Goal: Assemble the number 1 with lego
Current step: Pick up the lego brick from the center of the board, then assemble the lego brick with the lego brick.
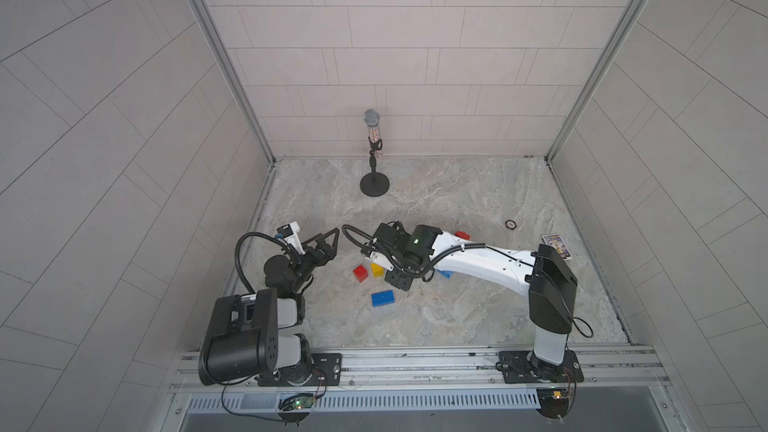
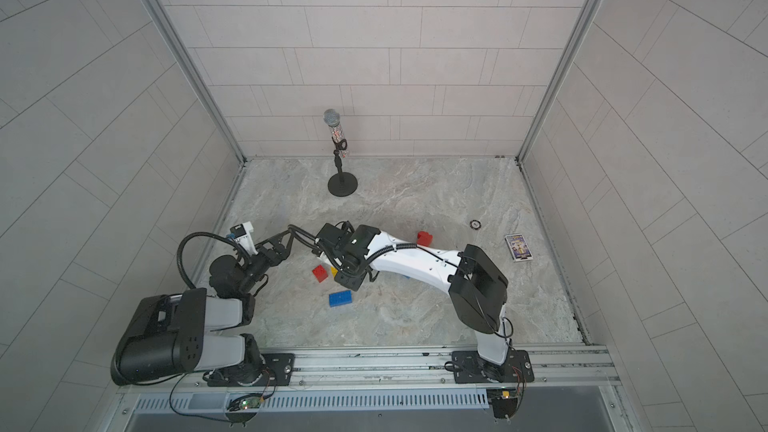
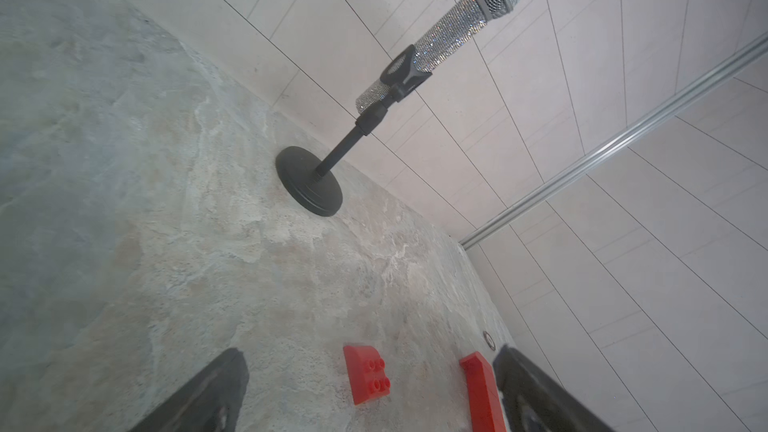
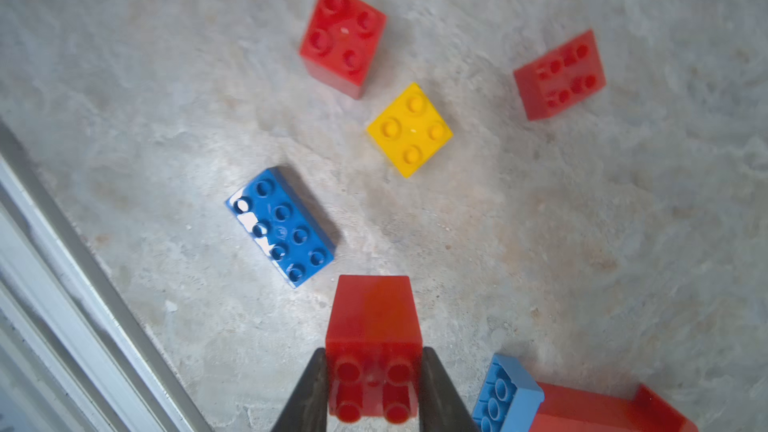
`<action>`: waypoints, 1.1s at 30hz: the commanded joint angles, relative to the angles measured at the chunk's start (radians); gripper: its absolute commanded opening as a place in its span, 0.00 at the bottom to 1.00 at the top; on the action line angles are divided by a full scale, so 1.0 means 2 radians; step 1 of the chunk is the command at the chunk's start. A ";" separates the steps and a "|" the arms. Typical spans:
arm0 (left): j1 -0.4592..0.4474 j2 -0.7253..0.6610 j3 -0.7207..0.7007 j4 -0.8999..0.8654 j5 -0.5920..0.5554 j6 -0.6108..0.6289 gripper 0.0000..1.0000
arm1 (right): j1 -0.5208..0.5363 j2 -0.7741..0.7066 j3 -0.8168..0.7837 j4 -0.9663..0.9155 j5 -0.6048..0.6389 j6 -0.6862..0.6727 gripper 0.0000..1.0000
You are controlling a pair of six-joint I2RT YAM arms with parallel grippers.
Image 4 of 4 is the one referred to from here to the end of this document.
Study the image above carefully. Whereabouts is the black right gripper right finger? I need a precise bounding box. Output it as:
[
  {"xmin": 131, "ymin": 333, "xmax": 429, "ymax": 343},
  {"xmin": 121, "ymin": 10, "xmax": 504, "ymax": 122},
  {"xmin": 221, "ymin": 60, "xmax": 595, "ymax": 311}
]
[{"xmin": 418, "ymin": 347, "xmax": 478, "ymax": 432}]

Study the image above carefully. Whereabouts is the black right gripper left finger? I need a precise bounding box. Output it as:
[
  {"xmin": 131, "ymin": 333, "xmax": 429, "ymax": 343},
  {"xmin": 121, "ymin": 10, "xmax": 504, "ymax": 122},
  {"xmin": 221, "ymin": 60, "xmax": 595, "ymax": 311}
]
[{"xmin": 271, "ymin": 348, "xmax": 329, "ymax": 432}]

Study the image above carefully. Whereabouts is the light blue lego brick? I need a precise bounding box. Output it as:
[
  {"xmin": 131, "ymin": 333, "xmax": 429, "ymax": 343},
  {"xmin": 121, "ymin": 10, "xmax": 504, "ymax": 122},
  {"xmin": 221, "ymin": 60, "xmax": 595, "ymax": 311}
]
[{"xmin": 472, "ymin": 354, "xmax": 545, "ymax": 432}]

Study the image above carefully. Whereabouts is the red lego brick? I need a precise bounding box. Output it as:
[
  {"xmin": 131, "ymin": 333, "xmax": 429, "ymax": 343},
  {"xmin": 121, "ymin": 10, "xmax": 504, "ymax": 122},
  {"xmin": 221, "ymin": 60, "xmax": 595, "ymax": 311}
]
[
  {"xmin": 530, "ymin": 383, "xmax": 642, "ymax": 432},
  {"xmin": 325, "ymin": 275, "xmax": 423, "ymax": 425},
  {"xmin": 299, "ymin": 0, "xmax": 387, "ymax": 100},
  {"xmin": 513, "ymin": 29, "xmax": 606, "ymax": 121},
  {"xmin": 632, "ymin": 384, "xmax": 699, "ymax": 432}
]

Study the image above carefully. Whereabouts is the dark blue lego brick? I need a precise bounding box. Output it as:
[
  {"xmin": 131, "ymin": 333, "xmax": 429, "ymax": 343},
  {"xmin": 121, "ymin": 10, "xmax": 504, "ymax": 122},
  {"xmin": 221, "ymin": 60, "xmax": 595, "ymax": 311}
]
[{"xmin": 226, "ymin": 167, "xmax": 335, "ymax": 288}]

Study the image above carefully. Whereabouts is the yellow lego brick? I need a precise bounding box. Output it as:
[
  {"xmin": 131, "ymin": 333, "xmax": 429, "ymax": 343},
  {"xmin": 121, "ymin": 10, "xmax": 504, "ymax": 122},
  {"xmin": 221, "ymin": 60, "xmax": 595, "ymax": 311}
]
[{"xmin": 367, "ymin": 83, "xmax": 453, "ymax": 178}]

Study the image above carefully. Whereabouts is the red lego brick top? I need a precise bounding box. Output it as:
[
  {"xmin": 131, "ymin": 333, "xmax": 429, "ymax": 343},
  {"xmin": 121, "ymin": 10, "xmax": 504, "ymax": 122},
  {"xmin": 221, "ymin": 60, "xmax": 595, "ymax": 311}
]
[{"xmin": 513, "ymin": 29, "xmax": 606, "ymax": 121}]

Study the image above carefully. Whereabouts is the aluminium rail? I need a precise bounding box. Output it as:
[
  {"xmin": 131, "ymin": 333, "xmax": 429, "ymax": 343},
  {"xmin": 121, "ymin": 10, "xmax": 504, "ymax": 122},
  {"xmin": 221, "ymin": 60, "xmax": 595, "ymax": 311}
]
[{"xmin": 1, "ymin": 128, "xmax": 208, "ymax": 431}]

